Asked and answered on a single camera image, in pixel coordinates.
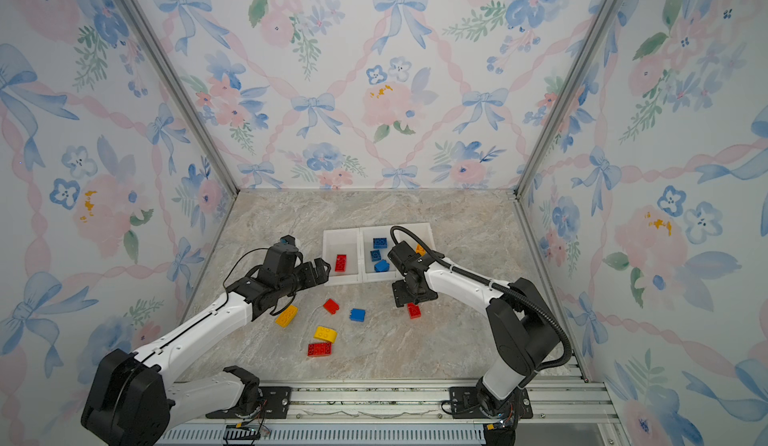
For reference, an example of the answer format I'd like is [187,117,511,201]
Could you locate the white three-compartment bin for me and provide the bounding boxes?
[321,224,402,285]

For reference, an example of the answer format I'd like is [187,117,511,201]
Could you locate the long red lego brick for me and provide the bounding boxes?
[334,254,347,273]

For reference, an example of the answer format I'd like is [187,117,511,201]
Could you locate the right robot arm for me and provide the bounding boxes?
[388,241,573,418]

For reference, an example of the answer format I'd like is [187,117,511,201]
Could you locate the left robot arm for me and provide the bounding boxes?
[80,236,332,445]

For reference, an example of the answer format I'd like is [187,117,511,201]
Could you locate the red lego brick right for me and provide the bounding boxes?
[407,303,421,319]

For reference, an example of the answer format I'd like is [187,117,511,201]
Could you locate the long yellow lego brick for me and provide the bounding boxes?
[275,305,298,328]

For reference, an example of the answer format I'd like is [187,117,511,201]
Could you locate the small red lego brick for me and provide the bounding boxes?
[323,299,340,315]

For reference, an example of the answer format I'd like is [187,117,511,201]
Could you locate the red lego brick front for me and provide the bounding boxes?
[307,342,333,357]

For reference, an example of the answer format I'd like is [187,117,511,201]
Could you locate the black corrugated cable conduit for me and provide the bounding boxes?
[389,225,574,372]

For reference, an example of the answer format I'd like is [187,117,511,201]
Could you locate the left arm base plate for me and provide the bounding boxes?
[205,386,293,420]

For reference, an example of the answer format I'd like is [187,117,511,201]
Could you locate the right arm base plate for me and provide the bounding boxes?
[441,386,533,421]

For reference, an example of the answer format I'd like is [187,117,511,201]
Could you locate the aluminium mounting rail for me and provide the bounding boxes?
[153,378,629,445]

